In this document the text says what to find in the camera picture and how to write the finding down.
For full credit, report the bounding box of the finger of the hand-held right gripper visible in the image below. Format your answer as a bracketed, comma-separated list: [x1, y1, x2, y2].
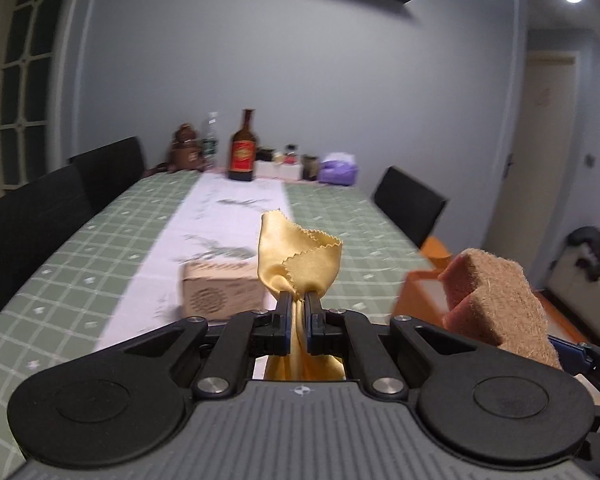
[549, 336, 600, 405]

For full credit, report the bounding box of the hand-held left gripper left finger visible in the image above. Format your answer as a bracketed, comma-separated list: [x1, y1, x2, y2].
[86, 291, 293, 401]

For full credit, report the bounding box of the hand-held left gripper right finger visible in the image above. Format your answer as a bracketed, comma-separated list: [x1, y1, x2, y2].
[304, 291, 512, 401]

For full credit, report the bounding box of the yellow cloth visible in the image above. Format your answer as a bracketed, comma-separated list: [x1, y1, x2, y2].
[256, 210, 346, 381]

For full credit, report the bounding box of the brown pink sponge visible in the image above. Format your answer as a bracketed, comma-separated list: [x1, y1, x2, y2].
[437, 248, 563, 371]

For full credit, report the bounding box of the orange box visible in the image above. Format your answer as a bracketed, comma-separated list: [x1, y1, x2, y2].
[397, 236, 600, 406]

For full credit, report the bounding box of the white sofa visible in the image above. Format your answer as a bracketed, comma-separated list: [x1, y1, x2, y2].
[547, 227, 600, 341]

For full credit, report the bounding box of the wooden radio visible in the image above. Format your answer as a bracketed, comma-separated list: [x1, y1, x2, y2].
[180, 257, 271, 322]

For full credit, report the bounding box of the dark cloth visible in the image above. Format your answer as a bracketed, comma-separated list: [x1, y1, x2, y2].
[567, 226, 600, 281]

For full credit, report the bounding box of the white box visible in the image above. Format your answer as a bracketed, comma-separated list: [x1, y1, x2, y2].
[255, 160, 303, 182]

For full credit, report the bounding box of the black chair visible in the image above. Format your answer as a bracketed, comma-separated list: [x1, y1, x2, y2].
[0, 165, 95, 328]
[372, 166, 449, 250]
[69, 136, 146, 216]

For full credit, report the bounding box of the purple tissue box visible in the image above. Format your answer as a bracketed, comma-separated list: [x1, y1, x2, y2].
[319, 152, 358, 186]

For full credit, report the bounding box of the brown liquor bottle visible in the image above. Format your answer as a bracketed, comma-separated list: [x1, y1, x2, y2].
[228, 108, 258, 182]

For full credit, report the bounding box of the cream door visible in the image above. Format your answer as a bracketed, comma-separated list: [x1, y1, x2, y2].
[487, 50, 578, 291]

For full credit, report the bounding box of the clear water bottle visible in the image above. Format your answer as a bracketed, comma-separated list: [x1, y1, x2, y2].
[201, 111, 220, 171]

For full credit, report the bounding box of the brown bear-shaped bottle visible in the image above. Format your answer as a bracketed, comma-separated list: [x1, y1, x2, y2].
[167, 123, 206, 173]

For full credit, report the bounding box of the green checked tablecloth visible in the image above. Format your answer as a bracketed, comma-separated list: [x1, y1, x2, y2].
[0, 170, 433, 480]

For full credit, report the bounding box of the glass panel door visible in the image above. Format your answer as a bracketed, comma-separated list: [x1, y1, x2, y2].
[0, 0, 88, 196]

